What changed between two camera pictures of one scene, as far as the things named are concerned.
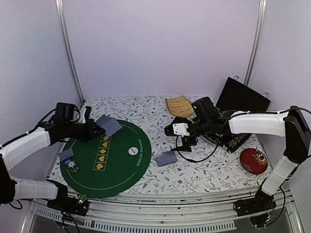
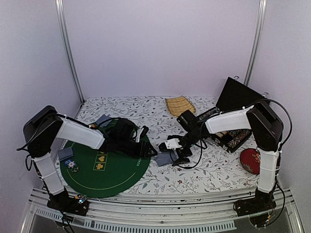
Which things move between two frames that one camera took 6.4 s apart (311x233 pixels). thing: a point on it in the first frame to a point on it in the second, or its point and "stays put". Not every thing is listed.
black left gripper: (90, 134) to (146, 154)
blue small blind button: (67, 161) stays put
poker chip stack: (73, 166) stays put
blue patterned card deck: (166, 158) stays put
